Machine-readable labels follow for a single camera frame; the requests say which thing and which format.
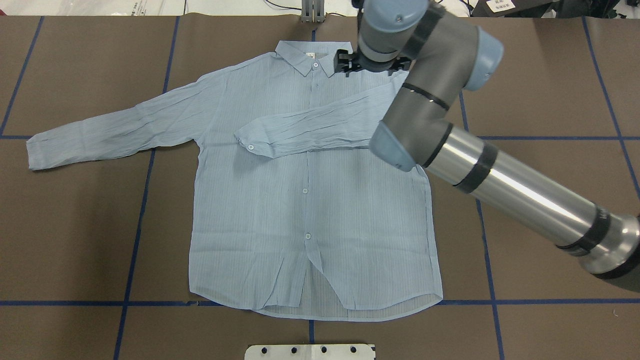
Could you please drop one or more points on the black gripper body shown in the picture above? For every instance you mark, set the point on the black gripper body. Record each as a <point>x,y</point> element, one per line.
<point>348,64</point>

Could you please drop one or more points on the light blue button-up shirt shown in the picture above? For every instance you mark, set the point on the light blue button-up shirt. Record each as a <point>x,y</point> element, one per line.
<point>293,215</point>

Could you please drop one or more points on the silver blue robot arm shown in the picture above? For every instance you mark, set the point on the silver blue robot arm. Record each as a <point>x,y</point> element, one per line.
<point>446,55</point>

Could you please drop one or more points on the black labelled box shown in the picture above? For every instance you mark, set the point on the black labelled box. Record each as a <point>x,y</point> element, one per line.
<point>510,8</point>

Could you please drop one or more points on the grey aluminium frame post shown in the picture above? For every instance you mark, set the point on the grey aluminium frame post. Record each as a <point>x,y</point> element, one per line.
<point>313,11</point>

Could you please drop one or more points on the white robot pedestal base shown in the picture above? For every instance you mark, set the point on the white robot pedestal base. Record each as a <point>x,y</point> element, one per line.
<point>340,351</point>

